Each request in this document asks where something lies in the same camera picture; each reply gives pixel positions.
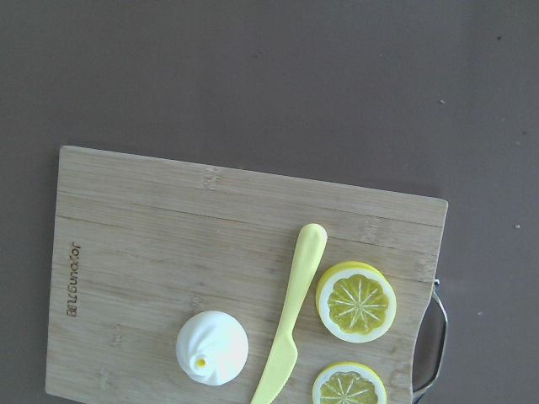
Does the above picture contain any white steamed bun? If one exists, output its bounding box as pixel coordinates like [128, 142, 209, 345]
[175, 311, 249, 386]

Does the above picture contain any yellow plastic knife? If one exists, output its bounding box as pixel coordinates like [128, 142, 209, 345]
[251, 223, 328, 403]

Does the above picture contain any upper lemon half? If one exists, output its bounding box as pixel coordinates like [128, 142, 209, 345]
[315, 261, 397, 343]

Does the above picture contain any lemon half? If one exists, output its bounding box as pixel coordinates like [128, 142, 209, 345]
[315, 261, 397, 343]
[312, 362, 387, 404]

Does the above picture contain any bamboo cutting board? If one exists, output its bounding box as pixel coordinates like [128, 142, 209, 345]
[45, 146, 448, 403]

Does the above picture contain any lower lemon half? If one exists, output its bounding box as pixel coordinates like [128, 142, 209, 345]
[312, 362, 387, 404]

